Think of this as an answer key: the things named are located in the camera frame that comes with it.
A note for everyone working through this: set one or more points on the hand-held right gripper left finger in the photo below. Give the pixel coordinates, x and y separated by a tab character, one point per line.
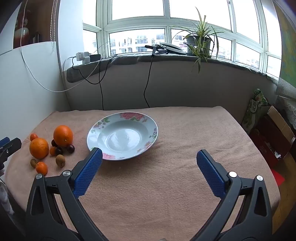
89	172

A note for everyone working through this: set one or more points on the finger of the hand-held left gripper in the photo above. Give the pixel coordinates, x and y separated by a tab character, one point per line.
5	140
11	146

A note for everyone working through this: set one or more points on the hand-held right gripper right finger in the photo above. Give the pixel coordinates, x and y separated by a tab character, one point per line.
211	173

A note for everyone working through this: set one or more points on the round large orange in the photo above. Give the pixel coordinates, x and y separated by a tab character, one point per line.
39	148

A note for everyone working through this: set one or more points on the small brown fruit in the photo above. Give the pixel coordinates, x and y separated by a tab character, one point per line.
33	163
60	160

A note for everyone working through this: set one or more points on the small mandarin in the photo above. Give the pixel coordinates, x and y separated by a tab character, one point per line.
42	168
33	136

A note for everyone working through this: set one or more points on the tall large orange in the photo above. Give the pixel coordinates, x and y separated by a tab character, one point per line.
63	135

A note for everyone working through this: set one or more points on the floral white plate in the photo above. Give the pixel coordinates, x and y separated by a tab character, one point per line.
122	139

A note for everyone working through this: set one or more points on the dark red plum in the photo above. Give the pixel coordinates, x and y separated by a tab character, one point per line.
59	150
71	148
53	143

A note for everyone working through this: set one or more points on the orange kumquat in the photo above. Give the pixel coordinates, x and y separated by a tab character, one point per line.
52	151

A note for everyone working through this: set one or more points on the pink towel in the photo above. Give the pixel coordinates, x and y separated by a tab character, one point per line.
150	185

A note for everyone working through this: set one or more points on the dark red box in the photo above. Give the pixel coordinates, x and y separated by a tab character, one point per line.
266	139

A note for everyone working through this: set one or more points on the red paper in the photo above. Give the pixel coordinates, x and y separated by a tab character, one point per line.
277	177

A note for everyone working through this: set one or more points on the green printed bag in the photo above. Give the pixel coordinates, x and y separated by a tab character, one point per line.
256	104

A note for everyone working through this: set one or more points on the cardboard box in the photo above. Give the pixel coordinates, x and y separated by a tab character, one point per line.
277	120

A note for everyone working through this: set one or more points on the white lace cloth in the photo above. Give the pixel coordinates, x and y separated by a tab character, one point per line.
288	106

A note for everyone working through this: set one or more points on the white power adapters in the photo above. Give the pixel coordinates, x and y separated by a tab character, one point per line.
82	58

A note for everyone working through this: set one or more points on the black power adapter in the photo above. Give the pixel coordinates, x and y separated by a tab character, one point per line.
95	58

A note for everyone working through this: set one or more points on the grey sill cloth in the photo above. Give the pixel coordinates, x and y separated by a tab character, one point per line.
129	59

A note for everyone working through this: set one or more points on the dark wooden cabinet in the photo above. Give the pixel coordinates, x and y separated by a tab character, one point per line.
37	23

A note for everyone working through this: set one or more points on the dark flower pot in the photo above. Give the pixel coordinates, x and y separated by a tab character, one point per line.
196	45

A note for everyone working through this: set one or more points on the black clip device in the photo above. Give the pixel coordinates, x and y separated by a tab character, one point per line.
153	48

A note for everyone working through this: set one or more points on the green spider plant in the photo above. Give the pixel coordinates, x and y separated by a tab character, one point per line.
201	30

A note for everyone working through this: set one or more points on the green yellow wall painting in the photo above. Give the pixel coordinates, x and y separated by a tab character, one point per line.
288	46

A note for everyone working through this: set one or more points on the white window frame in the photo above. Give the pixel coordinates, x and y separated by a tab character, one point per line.
136	23

